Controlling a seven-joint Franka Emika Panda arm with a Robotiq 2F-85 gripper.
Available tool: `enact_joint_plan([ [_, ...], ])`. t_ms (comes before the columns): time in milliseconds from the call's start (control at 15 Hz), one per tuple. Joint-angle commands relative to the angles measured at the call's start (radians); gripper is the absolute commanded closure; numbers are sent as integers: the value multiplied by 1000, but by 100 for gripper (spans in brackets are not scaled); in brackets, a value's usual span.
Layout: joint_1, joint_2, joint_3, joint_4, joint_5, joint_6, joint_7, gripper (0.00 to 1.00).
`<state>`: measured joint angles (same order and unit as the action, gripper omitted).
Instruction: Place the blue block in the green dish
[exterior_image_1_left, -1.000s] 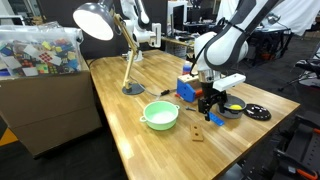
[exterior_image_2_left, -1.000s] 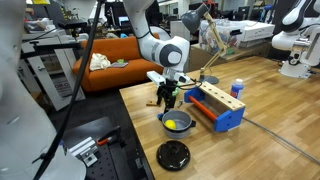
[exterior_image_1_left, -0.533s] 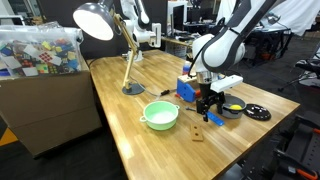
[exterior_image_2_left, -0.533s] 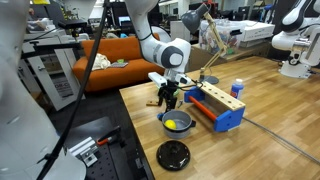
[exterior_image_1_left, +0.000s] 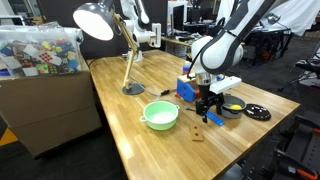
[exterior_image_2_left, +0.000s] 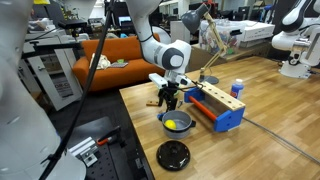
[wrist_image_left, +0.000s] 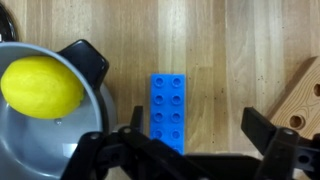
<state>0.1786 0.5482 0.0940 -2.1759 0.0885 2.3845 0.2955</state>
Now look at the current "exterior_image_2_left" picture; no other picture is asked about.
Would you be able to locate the white equipment cart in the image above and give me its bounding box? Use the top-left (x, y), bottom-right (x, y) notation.
top-left (19, 43), bottom-right (84, 112)

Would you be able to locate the thick black robot hose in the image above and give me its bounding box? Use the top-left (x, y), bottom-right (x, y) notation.
top-left (38, 0), bottom-right (116, 180)

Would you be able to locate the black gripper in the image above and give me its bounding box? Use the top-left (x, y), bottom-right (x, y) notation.
top-left (157, 81), bottom-right (180, 113)

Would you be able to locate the orange handled black tool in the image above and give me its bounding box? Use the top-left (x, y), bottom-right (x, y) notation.
top-left (95, 125), bottom-right (127, 148)

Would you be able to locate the black breadboard robot stand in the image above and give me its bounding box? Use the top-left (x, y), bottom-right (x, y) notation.
top-left (64, 115), bottom-right (156, 180)

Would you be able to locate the grey wooden desk lamp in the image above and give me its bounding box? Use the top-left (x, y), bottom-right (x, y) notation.
top-left (181, 3), bottom-right (228, 85)

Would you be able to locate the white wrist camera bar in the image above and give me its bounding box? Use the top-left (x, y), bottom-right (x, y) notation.
top-left (148, 73), bottom-right (193, 90)

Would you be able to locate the black pot lid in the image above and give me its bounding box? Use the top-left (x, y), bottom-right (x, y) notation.
top-left (155, 139), bottom-right (191, 172)

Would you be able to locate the clear bin of puzzle cubes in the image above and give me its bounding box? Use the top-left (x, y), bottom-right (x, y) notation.
top-left (198, 18), bottom-right (243, 56)

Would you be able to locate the orange sofa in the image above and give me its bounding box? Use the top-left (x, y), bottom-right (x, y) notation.
top-left (72, 33), bottom-right (168, 93)

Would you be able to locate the white flat box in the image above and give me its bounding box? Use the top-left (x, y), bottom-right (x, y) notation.
top-left (237, 20), bottom-right (276, 43)

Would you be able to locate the white cloth bundle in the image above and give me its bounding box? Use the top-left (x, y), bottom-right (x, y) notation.
top-left (89, 53), bottom-right (112, 71)

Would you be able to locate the yellow ball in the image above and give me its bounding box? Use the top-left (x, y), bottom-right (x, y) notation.
top-left (164, 119), bottom-right (177, 130)

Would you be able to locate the grey pot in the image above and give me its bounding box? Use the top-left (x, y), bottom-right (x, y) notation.
top-left (161, 110), bottom-right (197, 140)

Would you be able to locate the silver metal bracket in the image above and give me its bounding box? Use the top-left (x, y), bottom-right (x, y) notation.
top-left (68, 136), bottom-right (100, 168)

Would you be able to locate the wooden block with two holes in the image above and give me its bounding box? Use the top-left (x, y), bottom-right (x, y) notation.
top-left (145, 99), bottom-right (161, 108)

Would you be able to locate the blue wooden toy workbench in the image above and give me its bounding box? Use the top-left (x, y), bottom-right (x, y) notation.
top-left (183, 80), bottom-right (247, 133)

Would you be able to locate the bottle with blue label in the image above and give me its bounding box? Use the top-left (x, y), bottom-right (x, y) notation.
top-left (230, 78), bottom-right (245, 100)

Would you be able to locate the large cardboard box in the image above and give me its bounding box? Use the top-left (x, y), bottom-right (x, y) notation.
top-left (186, 41), bottom-right (271, 73)

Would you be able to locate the grey flat book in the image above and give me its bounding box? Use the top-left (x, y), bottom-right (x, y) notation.
top-left (109, 60), bottom-right (129, 69)

